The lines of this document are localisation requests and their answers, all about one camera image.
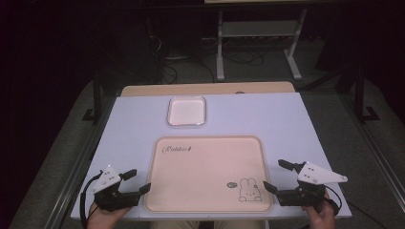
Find aluminium rail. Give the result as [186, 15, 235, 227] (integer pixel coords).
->
[337, 94, 405, 203]
[52, 98, 117, 229]

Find pink rabbit print tray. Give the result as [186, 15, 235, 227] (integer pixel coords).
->
[143, 135, 274, 214]

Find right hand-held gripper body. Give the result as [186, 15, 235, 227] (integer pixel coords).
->
[275, 161, 349, 210]

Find small white square tray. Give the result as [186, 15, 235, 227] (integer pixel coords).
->
[166, 95, 207, 127]

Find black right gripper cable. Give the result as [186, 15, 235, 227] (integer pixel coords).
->
[324, 184, 344, 216]

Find black metal stand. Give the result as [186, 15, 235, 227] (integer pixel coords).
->
[333, 65, 381, 124]
[81, 68, 103, 125]

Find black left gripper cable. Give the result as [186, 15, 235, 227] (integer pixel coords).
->
[78, 171, 105, 229]

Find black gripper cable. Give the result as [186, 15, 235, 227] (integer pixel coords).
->
[78, 171, 105, 229]
[324, 184, 344, 216]

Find person's right hand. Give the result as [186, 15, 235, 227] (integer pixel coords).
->
[301, 190, 337, 229]

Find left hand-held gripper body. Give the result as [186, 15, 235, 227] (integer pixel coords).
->
[92, 164, 141, 213]

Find person's right leg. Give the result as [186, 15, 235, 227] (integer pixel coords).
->
[213, 219, 266, 229]

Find black floor cables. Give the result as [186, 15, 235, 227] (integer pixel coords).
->
[149, 18, 266, 85]

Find person's left hand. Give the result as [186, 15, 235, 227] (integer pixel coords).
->
[86, 201, 134, 229]

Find white metal desk frame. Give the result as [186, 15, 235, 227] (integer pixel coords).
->
[215, 9, 309, 82]

